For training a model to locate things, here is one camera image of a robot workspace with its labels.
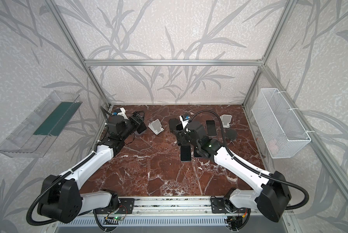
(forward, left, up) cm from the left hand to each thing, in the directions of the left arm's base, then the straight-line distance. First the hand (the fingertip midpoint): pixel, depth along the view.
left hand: (145, 110), depth 81 cm
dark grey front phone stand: (+1, -55, -26) cm, 61 cm away
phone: (-13, -23, -27) cm, 38 cm away
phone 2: (-29, -27, +9) cm, 41 cm away
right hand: (-8, -20, -2) cm, 22 cm away
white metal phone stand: (+4, -2, -21) cm, 22 cm away
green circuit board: (-48, +10, -25) cm, 55 cm away
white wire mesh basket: (-20, -64, +10) cm, 67 cm away
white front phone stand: (+16, -55, -28) cm, 64 cm away
